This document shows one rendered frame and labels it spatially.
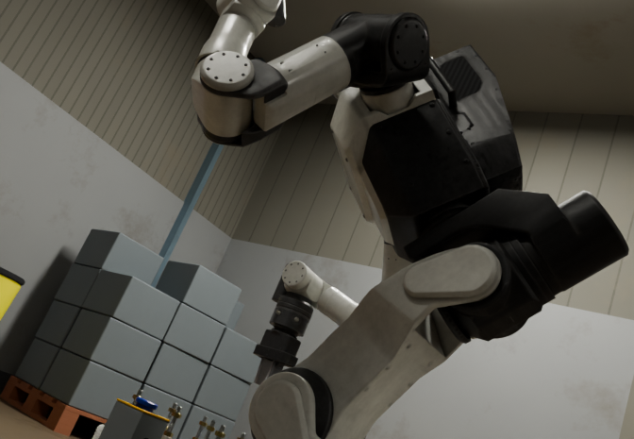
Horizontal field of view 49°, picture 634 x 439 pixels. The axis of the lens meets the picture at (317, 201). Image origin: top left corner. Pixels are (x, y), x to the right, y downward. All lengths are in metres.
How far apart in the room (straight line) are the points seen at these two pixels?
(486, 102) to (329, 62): 0.30
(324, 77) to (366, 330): 0.39
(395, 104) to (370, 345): 0.40
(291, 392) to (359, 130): 0.44
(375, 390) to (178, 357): 2.92
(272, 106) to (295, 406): 0.44
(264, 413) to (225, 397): 3.13
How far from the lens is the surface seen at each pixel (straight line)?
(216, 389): 4.16
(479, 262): 1.02
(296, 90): 1.04
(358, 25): 1.14
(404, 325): 1.05
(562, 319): 4.11
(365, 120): 1.17
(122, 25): 4.69
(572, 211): 1.07
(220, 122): 1.04
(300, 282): 1.62
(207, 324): 4.02
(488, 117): 1.19
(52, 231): 4.44
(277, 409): 1.07
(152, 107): 4.82
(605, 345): 4.03
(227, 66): 1.01
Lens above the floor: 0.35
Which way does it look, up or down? 19 degrees up
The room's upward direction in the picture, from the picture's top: 23 degrees clockwise
